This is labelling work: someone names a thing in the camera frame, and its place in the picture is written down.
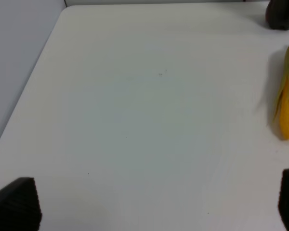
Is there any cola bottle with yellow cap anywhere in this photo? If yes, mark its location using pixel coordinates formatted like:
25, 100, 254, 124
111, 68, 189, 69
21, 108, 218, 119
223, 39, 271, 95
265, 0, 289, 31

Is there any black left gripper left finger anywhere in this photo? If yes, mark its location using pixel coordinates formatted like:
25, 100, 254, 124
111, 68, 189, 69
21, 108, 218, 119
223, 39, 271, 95
0, 177, 42, 231

